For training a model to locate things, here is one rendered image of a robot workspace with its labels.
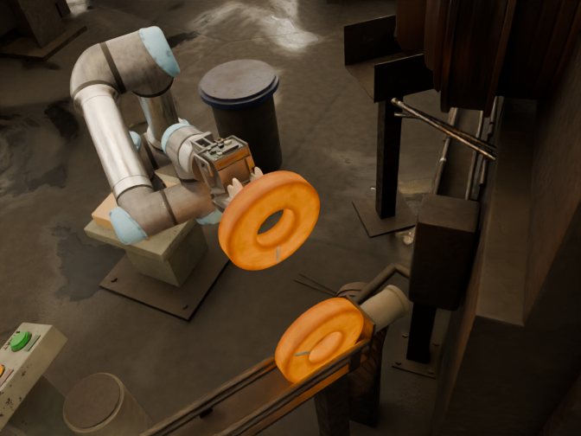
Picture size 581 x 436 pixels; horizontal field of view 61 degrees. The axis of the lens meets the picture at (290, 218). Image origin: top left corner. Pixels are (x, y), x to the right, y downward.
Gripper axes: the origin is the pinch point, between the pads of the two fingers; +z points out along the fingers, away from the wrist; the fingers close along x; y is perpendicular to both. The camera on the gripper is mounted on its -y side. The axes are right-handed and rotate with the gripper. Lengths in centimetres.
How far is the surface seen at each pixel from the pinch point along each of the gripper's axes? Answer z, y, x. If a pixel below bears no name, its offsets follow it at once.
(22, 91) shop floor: -282, -21, -20
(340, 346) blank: 5.0, -26.3, 2.4
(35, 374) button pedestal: -32, -26, -44
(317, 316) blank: 6.4, -16.0, -0.3
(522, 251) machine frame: 22.0, -11.3, 24.8
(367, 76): -66, -17, 70
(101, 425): -21, -37, -38
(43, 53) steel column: -313, -10, 3
